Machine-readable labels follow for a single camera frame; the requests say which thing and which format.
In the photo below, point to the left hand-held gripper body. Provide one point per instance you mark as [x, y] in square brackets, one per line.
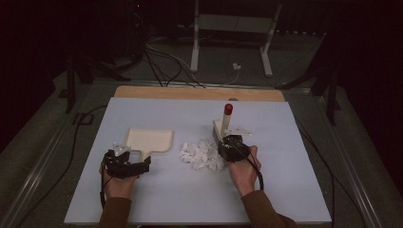
[120, 166]

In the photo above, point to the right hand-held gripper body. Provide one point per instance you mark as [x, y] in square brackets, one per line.
[233, 150]

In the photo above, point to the cream plastic dustpan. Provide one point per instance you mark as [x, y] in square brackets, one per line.
[149, 141]

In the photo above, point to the cream brush with red tip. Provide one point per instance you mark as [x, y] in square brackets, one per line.
[226, 122]

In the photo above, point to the pile of white paper scraps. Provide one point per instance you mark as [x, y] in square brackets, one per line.
[201, 156]

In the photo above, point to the person's left hand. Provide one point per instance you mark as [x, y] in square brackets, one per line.
[118, 188]

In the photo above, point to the person's right hand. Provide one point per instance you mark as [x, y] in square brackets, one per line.
[245, 175]

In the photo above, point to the white table mat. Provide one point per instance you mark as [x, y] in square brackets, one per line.
[190, 196]

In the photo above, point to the white plug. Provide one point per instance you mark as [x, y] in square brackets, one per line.
[236, 66]

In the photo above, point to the black metal stand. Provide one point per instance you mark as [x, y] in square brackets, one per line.
[331, 95]
[70, 85]

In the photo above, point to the white metal stand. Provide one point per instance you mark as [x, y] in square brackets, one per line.
[195, 47]

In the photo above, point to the metal rail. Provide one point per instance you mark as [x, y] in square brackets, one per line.
[351, 177]
[38, 167]

